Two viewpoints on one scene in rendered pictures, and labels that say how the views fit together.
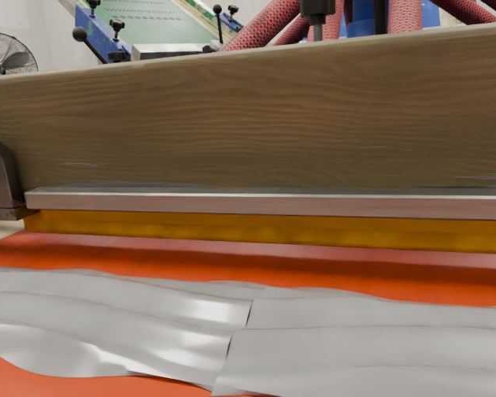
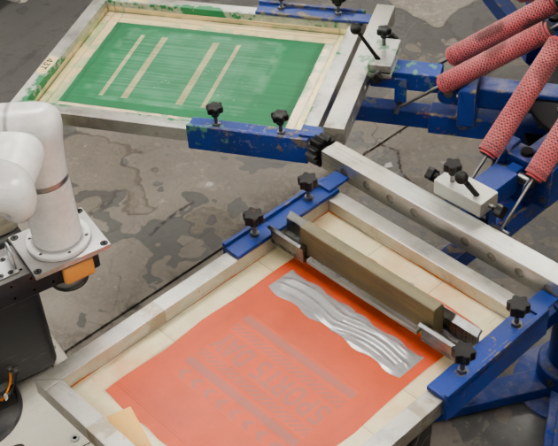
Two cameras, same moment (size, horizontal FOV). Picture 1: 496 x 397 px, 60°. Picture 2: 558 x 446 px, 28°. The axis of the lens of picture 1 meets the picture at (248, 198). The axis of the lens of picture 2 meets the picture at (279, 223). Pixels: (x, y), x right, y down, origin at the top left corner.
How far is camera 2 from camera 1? 205 cm
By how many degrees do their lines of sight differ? 36
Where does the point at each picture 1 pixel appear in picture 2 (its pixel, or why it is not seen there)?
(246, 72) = (358, 267)
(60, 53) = not seen: outside the picture
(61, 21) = not seen: outside the picture
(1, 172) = (302, 252)
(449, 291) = (385, 327)
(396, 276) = (381, 319)
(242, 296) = (345, 312)
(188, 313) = (333, 313)
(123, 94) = (333, 253)
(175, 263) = (339, 293)
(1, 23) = not seen: outside the picture
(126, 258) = (329, 285)
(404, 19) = (552, 137)
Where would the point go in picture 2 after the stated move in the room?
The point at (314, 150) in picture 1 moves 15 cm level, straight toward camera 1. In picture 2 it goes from (369, 288) to (327, 334)
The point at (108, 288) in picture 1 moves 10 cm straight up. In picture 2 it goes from (321, 299) to (319, 263)
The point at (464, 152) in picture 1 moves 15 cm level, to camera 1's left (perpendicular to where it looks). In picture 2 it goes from (393, 303) to (322, 283)
